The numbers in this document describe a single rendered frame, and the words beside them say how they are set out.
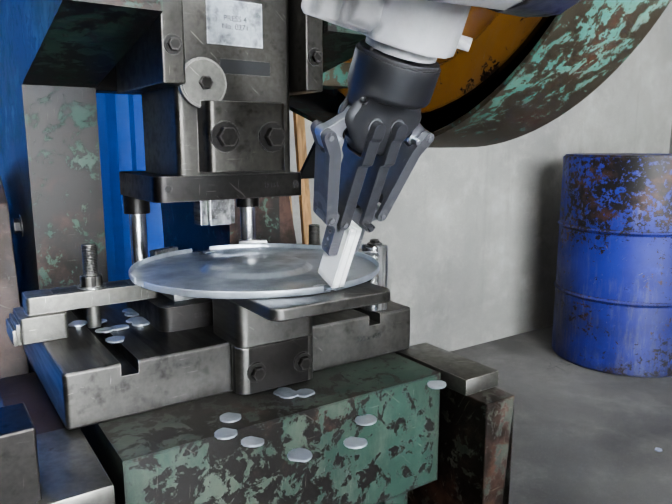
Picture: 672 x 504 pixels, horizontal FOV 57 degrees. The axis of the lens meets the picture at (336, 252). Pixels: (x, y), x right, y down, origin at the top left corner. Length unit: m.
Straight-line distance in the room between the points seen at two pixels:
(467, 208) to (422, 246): 0.30
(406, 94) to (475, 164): 2.29
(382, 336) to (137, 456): 0.37
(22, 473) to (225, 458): 0.19
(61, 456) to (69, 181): 0.44
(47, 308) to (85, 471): 0.24
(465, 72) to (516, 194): 2.13
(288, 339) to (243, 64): 0.33
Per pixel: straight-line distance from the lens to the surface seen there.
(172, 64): 0.70
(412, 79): 0.52
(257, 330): 0.70
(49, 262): 0.97
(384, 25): 0.51
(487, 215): 2.89
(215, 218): 0.82
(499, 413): 0.81
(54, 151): 0.96
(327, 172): 0.54
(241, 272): 0.69
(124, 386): 0.69
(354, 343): 0.81
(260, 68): 0.78
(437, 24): 0.51
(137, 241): 0.87
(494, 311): 3.03
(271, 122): 0.75
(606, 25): 0.85
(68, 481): 0.61
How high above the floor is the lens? 0.93
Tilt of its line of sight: 10 degrees down
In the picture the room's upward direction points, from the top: straight up
